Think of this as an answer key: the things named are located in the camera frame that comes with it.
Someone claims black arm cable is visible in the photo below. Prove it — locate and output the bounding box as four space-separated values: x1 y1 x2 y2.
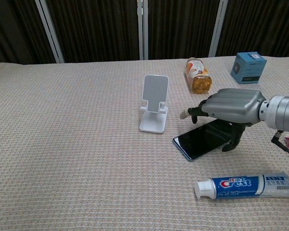
271 130 289 161

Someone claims white screen frame post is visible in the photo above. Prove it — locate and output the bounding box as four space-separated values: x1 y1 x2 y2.
136 0 149 60
34 0 65 64
208 0 229 57

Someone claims blue Crest toothpaste tube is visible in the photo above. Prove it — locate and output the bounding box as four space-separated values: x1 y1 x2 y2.
194 171 289 200

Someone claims white phone stand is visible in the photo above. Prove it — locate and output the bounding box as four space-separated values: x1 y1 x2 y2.
139 74 170 134

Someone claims black smartphone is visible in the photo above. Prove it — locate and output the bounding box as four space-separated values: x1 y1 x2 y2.
172 119 237 162

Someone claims beige woven tablecloth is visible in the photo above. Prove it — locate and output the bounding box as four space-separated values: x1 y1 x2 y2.
0 55 289 231

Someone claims orange drink bottle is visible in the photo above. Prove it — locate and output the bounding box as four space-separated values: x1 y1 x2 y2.
185 57 212 94

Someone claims blue cardboard box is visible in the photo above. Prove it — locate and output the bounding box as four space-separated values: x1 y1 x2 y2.
230 51 267 85

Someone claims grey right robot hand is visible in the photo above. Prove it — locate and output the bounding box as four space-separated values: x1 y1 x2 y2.
180 88 267 153

